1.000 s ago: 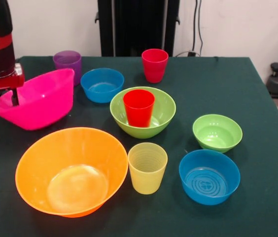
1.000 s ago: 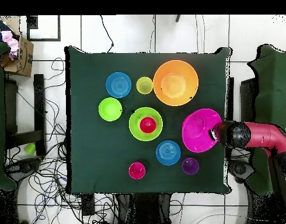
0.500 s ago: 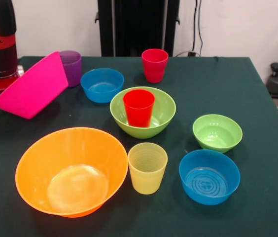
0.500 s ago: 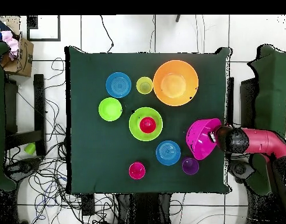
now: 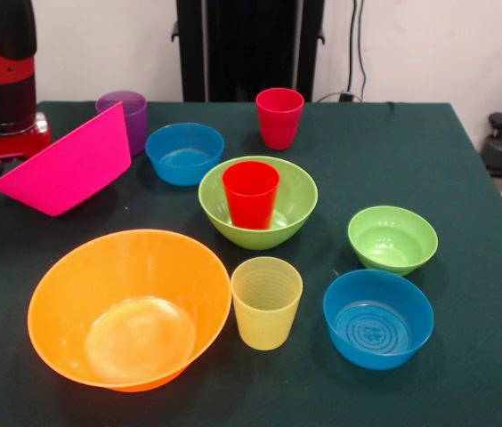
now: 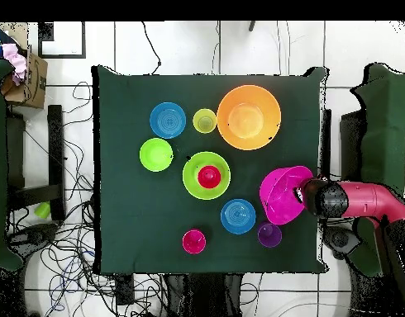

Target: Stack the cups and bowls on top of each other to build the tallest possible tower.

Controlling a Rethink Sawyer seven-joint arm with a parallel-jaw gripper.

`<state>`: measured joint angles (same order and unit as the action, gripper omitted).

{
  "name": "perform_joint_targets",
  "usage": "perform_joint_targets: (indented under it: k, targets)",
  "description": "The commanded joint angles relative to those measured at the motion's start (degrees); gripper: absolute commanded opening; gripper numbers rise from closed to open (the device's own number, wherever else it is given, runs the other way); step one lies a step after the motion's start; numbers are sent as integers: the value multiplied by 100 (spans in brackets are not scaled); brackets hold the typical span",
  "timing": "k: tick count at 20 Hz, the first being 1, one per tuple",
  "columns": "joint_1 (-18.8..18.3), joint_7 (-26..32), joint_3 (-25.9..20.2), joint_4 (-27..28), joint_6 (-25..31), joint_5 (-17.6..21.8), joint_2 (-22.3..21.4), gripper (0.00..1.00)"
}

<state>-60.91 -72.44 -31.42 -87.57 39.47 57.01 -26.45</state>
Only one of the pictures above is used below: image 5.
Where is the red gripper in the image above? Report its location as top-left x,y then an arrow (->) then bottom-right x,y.
0,111 -> 53,201

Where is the large pink plastic bowl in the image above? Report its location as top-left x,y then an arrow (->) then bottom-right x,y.
0,101 -> 133,218

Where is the purple plastic cup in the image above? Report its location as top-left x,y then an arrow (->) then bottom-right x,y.
95,90 -> 149,157

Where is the blue plastic bowl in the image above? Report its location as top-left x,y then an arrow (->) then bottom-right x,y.
322,269 -> 435,371
144,122 -> 226,187

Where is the red plastic cup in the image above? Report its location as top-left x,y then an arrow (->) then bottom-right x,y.
222,160 -> 281,231

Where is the crimson pink plastic cup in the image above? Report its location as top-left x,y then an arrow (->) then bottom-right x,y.
255,87 -> 305,151

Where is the large green plastic bowl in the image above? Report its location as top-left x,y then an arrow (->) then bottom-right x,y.
198,155 -> 320,251

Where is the orange plastic bowl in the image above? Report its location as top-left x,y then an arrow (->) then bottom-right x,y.
27,229 -> 233,393

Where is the yellow plastic cup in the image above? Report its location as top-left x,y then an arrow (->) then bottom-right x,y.
231,256 -> 304,351

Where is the small green plastic bowl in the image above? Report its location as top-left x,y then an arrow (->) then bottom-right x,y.
347,205 -> 440,277

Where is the dark green table cloth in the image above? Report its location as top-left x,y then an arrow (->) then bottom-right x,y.
0,101 -> 502,427

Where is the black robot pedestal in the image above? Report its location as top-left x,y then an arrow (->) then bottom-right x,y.
171,0 -> 327,103

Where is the black hanging cable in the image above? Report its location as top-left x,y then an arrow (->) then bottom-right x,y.
346,0 -> 368,101

